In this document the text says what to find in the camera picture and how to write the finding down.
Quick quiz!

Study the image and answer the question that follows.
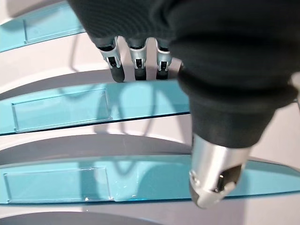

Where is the white medical cart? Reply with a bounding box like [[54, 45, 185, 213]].
[[0, 0, 300, 225]]

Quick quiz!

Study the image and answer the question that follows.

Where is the teal front cart drawer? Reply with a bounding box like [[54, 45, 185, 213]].
[[0, 0, 183, 71], [0, 135, 300, 211], [0, 70, 300, 141]]

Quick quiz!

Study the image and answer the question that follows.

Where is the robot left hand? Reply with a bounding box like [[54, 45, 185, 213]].
[[67, 0, 300, 210]]

